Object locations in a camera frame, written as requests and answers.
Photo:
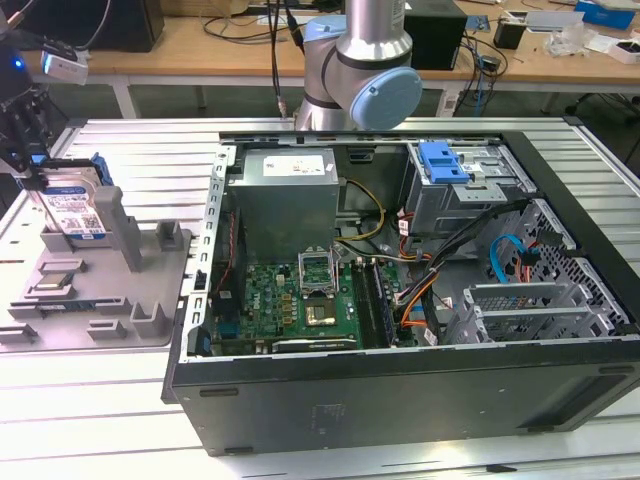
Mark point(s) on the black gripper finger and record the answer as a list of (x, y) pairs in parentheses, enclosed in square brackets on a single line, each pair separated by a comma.
[(25, 125)]

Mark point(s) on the hard disk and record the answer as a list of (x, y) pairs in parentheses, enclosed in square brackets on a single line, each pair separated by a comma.
[(70, 210)]

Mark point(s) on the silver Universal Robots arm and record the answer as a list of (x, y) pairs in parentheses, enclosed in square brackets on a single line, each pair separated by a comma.
[(360, 60)]

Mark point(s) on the metal disk bay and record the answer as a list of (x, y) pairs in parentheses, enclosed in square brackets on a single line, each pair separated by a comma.
[(525, 300)]

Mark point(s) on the large black computer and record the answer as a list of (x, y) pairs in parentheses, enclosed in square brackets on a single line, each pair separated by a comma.
[(125, 25)]

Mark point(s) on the spare CPU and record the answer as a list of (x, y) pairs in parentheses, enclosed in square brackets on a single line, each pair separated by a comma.
[(52, 281)]

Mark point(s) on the wooden desk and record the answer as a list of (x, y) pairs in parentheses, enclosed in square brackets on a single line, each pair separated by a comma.
[(175, 55)]

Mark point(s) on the spare RAM stick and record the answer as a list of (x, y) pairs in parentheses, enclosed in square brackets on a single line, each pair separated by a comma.
[(55, 306)]

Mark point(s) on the grey parts rack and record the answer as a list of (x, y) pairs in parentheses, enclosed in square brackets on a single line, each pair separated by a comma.
[(100, 300)]

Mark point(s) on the grey power supply unit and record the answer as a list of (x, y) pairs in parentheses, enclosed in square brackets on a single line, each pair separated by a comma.
[(280, 210)]

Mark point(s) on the green motherboard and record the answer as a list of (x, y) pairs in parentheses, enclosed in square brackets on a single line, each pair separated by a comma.
[(270, 300)]

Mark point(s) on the CPU socket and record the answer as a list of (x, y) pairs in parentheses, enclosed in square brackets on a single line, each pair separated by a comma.
[(321, 314)]

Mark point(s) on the black graphics card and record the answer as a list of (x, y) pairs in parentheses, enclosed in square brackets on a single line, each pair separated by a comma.
[(315, 345)]

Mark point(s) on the black RAM slot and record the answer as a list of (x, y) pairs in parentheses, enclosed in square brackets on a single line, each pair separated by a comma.
[(364, 305)]

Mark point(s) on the installed RAM stick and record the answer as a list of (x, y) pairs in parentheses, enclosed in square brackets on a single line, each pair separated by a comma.
[(384, 305)]

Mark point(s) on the blue plastic drive latch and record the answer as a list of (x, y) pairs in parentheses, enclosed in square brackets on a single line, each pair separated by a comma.
[(442, 165)]

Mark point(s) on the metal optical drive cage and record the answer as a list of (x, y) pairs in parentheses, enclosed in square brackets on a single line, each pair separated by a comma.
[(465, 205)]

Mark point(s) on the black PC case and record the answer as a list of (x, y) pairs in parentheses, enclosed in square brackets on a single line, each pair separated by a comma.
[(400, 400)]

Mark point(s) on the small black cube device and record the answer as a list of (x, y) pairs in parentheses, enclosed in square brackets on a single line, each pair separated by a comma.
[(510, 34)]

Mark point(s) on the clear plastic wrap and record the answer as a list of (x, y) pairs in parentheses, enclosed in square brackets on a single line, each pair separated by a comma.
[(565, 40)]

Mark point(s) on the blue cardboard box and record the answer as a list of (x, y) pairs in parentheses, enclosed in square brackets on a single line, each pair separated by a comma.
[(610, 12)]

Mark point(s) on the white box with black inlay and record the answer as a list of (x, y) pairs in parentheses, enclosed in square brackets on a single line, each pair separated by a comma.
[(625, 50)]

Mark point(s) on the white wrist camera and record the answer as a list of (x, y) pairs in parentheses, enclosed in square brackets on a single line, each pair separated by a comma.
[(62, 67)]

